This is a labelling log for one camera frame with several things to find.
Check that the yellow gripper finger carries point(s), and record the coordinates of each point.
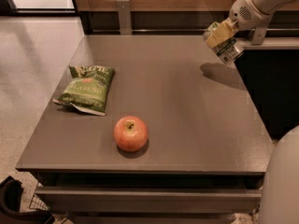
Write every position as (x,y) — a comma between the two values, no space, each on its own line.
(216,33)

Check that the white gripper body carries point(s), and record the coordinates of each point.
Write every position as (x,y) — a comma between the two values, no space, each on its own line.
(242,15)

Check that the green 7up soda can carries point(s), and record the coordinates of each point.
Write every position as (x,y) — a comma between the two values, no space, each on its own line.
(228,51)

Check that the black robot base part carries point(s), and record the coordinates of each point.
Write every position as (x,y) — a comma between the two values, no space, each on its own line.
(10,206)

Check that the grey table with drawer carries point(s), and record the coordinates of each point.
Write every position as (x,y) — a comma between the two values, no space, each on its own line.
(207,149)

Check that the red apple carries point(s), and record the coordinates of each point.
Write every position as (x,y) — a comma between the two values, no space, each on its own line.
(130,133)

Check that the green jalapeno chips bag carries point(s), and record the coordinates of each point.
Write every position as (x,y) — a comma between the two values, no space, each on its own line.
(88,89)

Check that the right metal wall bracket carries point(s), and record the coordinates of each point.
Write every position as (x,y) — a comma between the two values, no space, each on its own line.
(257,35)

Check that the metal wall bracket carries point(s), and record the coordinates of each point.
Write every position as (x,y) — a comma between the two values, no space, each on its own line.
(124,16)
(257,35)

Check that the left metal wall bracket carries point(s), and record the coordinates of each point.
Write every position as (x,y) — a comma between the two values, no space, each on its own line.
(124,16)

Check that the wire basket under table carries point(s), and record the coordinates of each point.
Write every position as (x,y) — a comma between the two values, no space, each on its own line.
(37,204)

